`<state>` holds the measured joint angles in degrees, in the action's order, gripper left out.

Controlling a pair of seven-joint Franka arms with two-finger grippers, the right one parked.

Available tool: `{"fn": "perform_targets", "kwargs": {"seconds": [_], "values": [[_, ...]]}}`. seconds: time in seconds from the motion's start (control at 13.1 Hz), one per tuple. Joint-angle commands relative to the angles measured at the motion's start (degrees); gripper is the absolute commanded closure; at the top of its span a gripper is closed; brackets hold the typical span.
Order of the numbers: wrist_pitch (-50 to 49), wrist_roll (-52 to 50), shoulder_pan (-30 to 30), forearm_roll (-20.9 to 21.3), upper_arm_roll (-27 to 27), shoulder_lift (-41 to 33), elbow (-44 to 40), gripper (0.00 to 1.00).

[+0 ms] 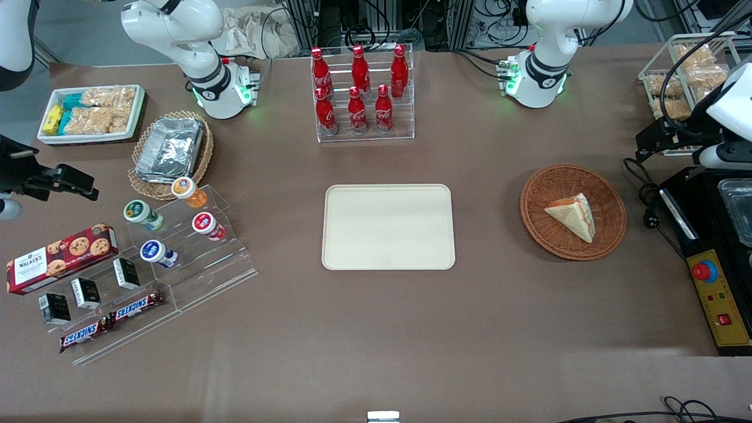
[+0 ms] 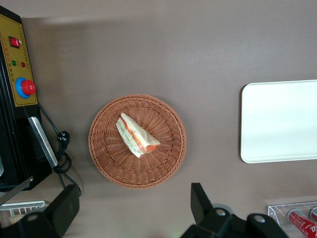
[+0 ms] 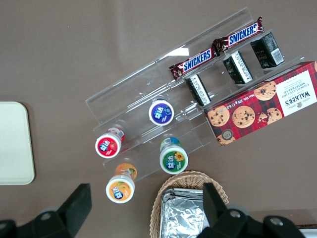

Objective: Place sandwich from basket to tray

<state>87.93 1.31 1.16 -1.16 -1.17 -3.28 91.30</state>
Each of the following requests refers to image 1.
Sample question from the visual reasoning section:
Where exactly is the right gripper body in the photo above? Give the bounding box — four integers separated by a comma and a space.
0, 135, 45, 183

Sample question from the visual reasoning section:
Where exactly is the triangular sandwich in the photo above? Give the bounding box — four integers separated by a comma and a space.
544, 192, 596, 244

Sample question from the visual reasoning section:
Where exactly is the white rectangular snack tray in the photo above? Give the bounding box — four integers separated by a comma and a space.
36, 85, 146, 146

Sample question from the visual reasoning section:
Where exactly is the light tan wicker basket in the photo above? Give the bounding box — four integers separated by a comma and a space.
128, 110, 214, 201

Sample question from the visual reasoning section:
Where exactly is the brown round wicker basket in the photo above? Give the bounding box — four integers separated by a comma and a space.
519, 163, 627, 261

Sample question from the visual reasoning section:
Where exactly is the beige rectangular tray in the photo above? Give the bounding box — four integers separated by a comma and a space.
321, 184, 456, 271

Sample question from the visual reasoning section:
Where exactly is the bagged fried snack pack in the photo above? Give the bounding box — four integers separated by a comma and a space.
646, 73, 685, 98
684, 65, 729, 90
674, 44, 714, 68
652, 97, 693, 121

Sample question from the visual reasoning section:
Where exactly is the black countertop appliance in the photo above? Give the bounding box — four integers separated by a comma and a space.
658, 164, 752, 357

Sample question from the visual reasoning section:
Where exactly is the green lid gum jar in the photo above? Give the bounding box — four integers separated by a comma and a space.
123, 200, 165, 231

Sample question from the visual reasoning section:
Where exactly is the red Walkers cookie box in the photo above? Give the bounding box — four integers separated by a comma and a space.
6, 223, 119, 296

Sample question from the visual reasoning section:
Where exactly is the clear rectangular container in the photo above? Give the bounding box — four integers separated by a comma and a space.
718, 178, 752, 247

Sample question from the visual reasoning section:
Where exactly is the stack of foil trays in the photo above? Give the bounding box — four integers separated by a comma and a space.
135, 117, 205, 183

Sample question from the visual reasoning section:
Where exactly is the blue lid gum jar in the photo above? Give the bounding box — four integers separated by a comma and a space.
140, 240, 179, 268

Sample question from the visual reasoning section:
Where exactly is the small black box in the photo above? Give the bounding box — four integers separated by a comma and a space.
38, 293, 71, 325
70, 277, 102, 310
113, 258, 142, 290

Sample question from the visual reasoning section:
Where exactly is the orange lid gum jar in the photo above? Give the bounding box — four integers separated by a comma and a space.
171, 177, 208, 209

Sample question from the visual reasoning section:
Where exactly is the red emergency stop button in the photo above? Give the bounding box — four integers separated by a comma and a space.
692, 260, 719, 284

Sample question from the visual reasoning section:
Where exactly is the red lid gum jar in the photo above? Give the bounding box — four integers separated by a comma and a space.
192, 212, 226, 241

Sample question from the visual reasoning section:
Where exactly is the Snickers chocolate bar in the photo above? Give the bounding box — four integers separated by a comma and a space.
109, 291, 166, 324
59, 317, 113, 354

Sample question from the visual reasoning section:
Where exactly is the yellow control panel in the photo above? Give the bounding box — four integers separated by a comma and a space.
687, 250, 751, 348

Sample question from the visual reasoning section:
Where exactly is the clear acrylic stepped display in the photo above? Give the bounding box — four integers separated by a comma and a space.
23, 185, 259, 366

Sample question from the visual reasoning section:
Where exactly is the beige cloth bag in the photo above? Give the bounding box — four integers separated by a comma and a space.
211, 6, 300, 59

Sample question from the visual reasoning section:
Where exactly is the clear acrylic bottle rack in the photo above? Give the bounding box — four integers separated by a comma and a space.
310, 44, 415, 143

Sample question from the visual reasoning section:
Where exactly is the red cola bottle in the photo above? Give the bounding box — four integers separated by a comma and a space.
391, 44, 409, 99
375, 84, 394, 133
310, 47, 333, 98
351, 45, 371, 98
348, 86, 368, 135
315, 87, 339, 136

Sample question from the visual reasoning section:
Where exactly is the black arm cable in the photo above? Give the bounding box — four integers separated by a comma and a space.
659, 26, 752, 121

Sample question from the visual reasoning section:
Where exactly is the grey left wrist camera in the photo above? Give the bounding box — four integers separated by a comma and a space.
699, 144, 752, 171

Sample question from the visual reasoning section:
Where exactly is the white wire rack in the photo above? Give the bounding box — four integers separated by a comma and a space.
638, 32, 742, 156

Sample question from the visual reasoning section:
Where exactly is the black power cable with plug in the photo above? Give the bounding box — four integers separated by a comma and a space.
623, 157, 688, 259

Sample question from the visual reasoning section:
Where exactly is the thin black cable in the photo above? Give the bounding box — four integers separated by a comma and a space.
558, 397, 752, 423

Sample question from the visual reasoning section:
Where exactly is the black aluminium frame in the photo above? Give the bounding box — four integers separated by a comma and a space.
282, 0, 476, 52

